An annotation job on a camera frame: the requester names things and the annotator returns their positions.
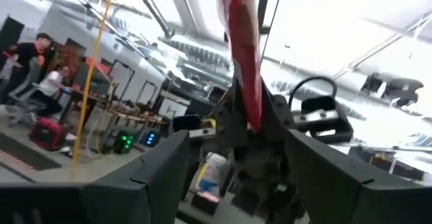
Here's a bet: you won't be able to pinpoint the black computer green lights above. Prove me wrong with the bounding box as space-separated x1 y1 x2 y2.
113 129 138 156

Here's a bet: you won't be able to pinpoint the black device blue lights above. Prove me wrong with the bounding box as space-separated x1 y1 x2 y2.
138 129 162 148

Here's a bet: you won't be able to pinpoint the white blue plastic container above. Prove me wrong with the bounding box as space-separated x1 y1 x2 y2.
197 152 230 198

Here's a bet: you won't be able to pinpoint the black striped floor mat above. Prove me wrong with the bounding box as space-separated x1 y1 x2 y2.
0 131 63 173

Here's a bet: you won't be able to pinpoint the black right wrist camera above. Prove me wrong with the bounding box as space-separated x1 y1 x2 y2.
292 95 354 144

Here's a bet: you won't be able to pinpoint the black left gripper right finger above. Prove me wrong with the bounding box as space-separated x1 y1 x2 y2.
284 128 432 224

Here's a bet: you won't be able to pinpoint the yellow hanging cable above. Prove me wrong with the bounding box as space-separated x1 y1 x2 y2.
70 0 117 171

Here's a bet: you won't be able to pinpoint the grey office chair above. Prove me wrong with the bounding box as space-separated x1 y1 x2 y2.
6 57 47 127

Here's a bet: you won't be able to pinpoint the wooden workbench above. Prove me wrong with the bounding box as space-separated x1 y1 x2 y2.
59 82 169 140

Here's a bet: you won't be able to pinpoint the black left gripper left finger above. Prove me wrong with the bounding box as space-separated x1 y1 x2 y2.
0 130 190 224

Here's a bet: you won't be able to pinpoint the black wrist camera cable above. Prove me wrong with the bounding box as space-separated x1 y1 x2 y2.
288 76 338 110

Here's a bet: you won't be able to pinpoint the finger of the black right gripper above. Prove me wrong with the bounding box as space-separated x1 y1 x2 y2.
218 78 253 151
260 78 297 144

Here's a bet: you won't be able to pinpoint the person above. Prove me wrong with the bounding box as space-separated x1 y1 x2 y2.
32 65 74 117
0 32 57 103

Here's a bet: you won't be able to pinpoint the red Orville popcorn bag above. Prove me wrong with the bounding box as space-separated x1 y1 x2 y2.
214 0 265 133

